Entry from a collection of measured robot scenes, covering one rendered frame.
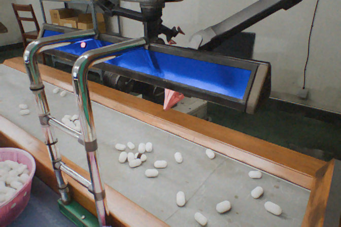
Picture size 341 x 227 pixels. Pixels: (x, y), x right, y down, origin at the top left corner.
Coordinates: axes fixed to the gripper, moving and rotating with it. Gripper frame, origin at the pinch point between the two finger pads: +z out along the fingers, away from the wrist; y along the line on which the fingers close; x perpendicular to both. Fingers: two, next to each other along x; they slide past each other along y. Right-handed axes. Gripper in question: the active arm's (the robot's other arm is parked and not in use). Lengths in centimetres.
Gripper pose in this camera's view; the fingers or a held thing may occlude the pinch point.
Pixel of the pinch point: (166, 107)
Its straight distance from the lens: 77.4
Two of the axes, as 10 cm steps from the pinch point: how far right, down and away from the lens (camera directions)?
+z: -4.5, 8.5, -2.7
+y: 8.0, 2.6, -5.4
